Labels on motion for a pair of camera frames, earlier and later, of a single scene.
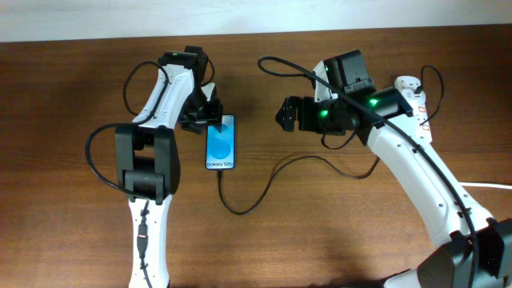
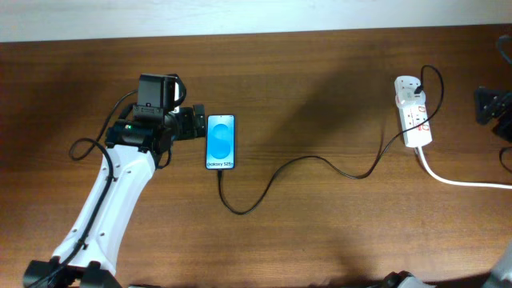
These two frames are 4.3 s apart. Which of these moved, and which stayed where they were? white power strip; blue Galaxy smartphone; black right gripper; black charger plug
Moved: black right gripper
Stayed: blue Galaxy smartphone; black charger plug; white power strip
